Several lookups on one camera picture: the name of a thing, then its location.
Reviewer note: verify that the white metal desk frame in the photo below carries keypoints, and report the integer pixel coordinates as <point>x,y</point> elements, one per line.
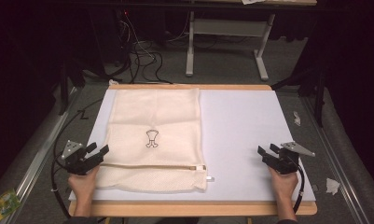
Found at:
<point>228,28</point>

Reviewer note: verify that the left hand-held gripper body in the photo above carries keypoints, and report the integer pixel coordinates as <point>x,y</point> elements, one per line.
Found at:
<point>77,163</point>

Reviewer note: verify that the cream mesh laundry bag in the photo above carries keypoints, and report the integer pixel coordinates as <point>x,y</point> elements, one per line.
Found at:
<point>153,112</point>

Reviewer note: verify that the metal floor rail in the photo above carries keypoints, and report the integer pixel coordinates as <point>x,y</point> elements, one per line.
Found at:
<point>334,161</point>
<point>35,161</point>

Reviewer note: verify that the white table board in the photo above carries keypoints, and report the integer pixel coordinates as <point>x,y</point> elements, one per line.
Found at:
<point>191,209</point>

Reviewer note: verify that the white paper scrap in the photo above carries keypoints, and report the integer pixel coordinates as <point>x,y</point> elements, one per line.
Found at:
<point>297,118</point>
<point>332,186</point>

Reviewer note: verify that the person's right hand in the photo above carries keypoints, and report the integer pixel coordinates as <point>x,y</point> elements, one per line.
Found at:
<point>283,185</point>

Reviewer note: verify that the black metal stand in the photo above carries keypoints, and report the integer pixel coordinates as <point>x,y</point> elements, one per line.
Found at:
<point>68,84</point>
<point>318,93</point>

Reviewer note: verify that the green printed packet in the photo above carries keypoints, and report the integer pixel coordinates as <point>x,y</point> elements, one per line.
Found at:
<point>2,206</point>

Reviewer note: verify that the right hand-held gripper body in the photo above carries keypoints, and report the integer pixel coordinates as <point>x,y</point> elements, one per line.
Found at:
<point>285,163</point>

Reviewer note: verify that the person's left hand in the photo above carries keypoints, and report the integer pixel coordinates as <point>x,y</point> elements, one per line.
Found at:
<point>82,185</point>

